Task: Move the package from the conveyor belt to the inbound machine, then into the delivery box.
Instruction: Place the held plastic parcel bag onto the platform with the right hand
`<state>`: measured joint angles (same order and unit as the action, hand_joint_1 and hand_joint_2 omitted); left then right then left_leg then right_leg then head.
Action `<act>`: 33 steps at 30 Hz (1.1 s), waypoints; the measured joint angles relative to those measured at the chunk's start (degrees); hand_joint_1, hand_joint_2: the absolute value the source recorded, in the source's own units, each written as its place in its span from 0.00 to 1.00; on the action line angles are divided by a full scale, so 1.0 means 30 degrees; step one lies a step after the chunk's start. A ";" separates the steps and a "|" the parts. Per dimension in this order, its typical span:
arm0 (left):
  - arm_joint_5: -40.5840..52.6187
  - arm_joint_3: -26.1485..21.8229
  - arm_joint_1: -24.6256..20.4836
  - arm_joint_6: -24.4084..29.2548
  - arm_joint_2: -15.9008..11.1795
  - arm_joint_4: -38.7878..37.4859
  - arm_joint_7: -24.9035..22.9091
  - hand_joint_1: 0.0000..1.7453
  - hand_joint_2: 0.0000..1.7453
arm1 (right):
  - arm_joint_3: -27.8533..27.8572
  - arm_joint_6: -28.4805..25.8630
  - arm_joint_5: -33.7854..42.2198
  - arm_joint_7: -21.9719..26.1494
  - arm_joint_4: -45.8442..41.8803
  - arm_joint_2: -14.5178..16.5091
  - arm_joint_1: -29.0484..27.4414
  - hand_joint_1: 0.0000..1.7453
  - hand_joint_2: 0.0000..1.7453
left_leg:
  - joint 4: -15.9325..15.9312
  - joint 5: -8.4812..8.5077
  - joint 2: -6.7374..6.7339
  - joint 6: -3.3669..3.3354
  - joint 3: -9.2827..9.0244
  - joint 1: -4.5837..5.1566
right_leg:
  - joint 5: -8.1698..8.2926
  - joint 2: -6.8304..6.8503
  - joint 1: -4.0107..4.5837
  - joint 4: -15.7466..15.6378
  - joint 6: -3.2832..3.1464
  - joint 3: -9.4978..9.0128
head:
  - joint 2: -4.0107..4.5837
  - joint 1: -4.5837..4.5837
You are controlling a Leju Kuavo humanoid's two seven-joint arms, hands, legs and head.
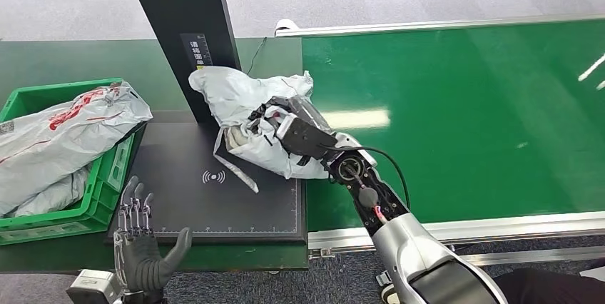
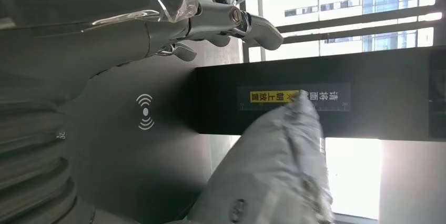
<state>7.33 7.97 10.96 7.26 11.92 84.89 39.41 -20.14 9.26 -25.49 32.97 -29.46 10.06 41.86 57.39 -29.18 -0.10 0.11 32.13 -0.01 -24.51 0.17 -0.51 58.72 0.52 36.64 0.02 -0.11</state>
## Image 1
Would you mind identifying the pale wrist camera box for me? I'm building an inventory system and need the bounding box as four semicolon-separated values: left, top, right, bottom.
335;132;378;168
66;268;125;304

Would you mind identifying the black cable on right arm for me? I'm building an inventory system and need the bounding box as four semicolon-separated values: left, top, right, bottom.
321;143;411;211

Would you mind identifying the aluminium conveyor frame rail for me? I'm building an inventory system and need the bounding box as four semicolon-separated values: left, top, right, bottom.
307;211;605;259
275;12;605;38

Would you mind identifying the plain grey plastic package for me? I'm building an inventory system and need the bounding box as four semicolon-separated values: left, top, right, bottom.
9;164;93;218

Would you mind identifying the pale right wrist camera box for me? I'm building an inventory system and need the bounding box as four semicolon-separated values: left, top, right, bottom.
335;132;378;168

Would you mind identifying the green plastic crate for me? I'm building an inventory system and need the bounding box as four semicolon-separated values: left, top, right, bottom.
0;78;148;247

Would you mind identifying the black inbound scanner machine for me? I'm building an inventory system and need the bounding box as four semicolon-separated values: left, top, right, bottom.
106;0;308;246

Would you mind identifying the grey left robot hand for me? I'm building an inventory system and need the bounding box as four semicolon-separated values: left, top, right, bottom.
113;175;193;294

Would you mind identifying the white-grey plastic package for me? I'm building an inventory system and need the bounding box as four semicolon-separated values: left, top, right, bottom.
188;66;342;194

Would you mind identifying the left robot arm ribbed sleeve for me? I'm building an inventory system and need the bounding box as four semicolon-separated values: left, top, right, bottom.
123;289;166;304

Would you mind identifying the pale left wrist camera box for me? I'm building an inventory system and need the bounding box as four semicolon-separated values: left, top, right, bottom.
66;268;125;304

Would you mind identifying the green conveyor belt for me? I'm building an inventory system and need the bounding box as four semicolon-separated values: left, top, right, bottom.
302;20;605;228

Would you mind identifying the thin black power cable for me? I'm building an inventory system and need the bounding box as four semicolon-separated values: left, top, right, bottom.
245;36;268;77

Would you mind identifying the grey package with red print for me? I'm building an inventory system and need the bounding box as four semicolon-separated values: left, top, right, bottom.
0;81;153;216

